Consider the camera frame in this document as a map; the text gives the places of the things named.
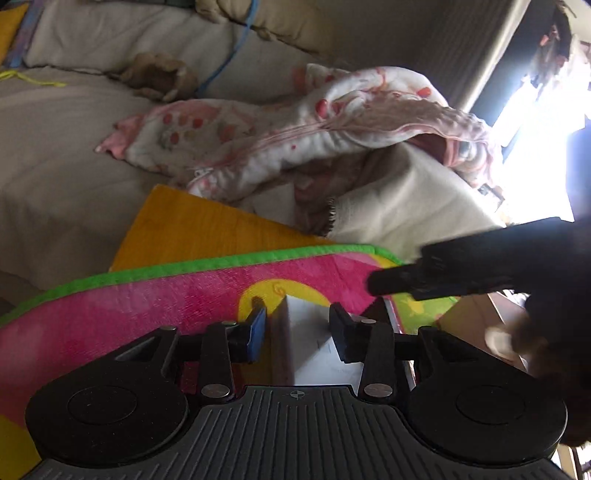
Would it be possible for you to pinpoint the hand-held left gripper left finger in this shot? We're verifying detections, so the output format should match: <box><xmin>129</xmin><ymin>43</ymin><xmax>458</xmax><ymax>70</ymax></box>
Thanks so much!
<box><xmin>115</xmin><ymin>307</ymin><xmax>269</xmax><ymax>400</ymax></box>

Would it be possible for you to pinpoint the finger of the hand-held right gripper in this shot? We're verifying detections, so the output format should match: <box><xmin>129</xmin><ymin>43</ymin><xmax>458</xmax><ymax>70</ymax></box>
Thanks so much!
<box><xmin>367</xmin><ymin>261</ymin><xmax>428</xmax><ymax>299</ymax></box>

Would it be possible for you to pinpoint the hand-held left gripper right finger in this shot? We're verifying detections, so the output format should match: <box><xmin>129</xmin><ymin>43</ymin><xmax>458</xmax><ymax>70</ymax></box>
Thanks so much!
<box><xmin>328</xmin><ymin>304</ymin><xmax>468</xmax><ymax>400</ymax></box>

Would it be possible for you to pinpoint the white small box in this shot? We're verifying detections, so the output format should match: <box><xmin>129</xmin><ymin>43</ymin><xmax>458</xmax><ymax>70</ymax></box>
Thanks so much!
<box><xmin>271</xmin><ymin>294</ymin><xmax>368</xmax><ymax>387</ymax></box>

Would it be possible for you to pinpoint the cream sofa cover cloth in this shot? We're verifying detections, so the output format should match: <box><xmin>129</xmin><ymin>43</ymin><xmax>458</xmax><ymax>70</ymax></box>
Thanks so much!
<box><xmin>330</xmin><ymin>141</ymin><xmax>507</xmax><ymax>265</ymax></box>

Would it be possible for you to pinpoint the colourful printed play mat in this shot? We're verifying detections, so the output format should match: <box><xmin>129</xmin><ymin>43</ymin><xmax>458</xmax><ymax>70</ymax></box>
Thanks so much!
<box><xmin>0</xmin><ymin>244</ymin><xmax>462</xmax><ymax>480</ymax></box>

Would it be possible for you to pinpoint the pink and white printed blanket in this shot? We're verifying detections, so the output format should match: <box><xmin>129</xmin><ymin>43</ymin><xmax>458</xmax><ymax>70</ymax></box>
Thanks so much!
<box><xmin>95</xmin><ymin>62</ymin><xmax>505</xmax><ymax>237</ymax></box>

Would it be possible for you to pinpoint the hanging laundry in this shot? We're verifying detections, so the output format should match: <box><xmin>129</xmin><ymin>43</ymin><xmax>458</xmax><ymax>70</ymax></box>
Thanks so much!
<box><xmin>524</xmin><ymin>0</ymin><xmax>591</xmax><ymax>95</ymax></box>

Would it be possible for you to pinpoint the grey curtain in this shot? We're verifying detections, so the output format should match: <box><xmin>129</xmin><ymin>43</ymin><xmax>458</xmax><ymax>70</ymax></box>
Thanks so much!
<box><xmin>295</xmin><ymin>0</ymin><xmax>555</xmax><ymax>121</ymax></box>

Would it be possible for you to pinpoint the beige sofa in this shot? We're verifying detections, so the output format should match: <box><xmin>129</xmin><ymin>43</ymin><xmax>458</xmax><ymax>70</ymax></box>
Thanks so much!
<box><xmin>0</xmin><ymin>0</ymin><xmax>532</xmax><ymax>315</ymax></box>

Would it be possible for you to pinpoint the brown plush toy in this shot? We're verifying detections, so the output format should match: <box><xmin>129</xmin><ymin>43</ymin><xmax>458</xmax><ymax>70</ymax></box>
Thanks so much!
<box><xmin>117</xmin><ymin>52</ymin><xmax>201</xmax><ymax>102</ymax></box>

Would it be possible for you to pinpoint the beige cushion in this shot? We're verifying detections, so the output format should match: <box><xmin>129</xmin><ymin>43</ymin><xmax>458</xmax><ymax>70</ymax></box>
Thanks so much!
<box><xmin>193</xmin><ymin>0</ymin><xmax>338</xmax><ymax>52</ymax></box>

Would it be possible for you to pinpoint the colourful printed cushion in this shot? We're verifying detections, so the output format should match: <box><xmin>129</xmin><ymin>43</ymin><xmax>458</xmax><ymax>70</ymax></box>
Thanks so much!
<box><xmin>0</xmin><ymin>0</ymin><xmax>44</xmax><ymax>68</ymax></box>

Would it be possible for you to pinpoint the blue cable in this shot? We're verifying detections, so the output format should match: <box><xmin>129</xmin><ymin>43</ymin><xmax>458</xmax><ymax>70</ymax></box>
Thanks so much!
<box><xmin>196</xmin><ymin>0</ymin><xmax>260</xmax><ymax>99</ymax></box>

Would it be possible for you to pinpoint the yellow string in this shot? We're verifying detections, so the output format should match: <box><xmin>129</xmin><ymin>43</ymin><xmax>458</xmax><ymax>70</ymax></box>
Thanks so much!
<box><xmin>0</xmin><ymin>69</ymin><xmax>68</xmax><ymax>89</ymax></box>

